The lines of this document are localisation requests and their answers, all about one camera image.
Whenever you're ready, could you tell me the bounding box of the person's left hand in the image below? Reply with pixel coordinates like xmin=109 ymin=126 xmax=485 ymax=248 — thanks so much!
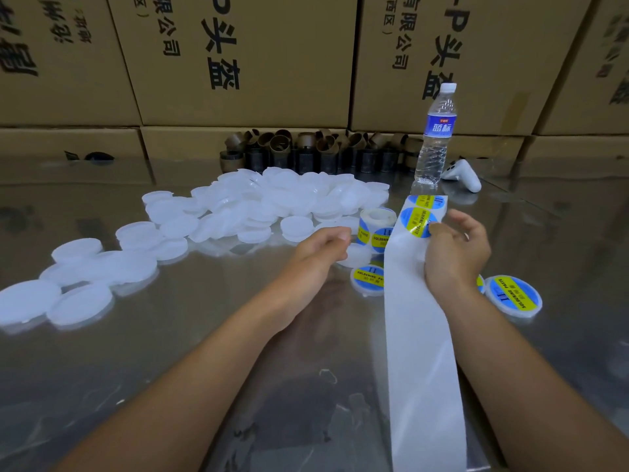
xmin=260 ymin=227 xmax=352 ymax=330

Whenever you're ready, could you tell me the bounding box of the white handheld controller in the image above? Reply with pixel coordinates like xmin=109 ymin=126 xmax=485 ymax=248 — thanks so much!
xmin=442 ymin=159 xmax=483 ymax=193

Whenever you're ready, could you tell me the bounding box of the row of dark cardboard tubes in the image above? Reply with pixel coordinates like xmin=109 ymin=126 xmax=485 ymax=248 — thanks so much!
xmin=221 ymin=129 xmax=424 ymax=176

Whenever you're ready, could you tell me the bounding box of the pile of white plastic lids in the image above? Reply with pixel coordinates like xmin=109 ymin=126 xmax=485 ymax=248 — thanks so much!
xmin=0 ymin=168 xmax=394 ymax=335

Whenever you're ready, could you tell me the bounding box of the person's left forearm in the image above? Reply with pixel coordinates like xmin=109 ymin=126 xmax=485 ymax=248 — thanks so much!
xmin=54 ymin=304 xmax=296 ymax=472

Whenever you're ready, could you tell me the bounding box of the clear plastic water bottle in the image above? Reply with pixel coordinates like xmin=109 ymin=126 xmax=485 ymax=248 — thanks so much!
xmin=413 ymin=83 xmax=459 ymax=193

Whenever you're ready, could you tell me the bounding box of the person's right hand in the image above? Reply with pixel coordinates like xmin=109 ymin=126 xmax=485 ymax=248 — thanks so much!
xmin=425 ymin=209 xmax=493 ymax=301

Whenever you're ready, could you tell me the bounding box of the person's right forearm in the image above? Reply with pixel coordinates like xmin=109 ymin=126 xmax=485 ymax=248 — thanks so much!
xmin=447 ymin=285 xmax=629 ymax=472

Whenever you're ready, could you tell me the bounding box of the sticker roll with backing strip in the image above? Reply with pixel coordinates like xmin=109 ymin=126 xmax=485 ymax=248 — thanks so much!
xmin=356 ymin=194 xmax=469 ymax=472

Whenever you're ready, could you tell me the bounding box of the stack of brown cardboard boxes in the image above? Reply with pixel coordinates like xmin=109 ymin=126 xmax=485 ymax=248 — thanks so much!
xmin=0 ymin=0 xmax=629 ymax=163

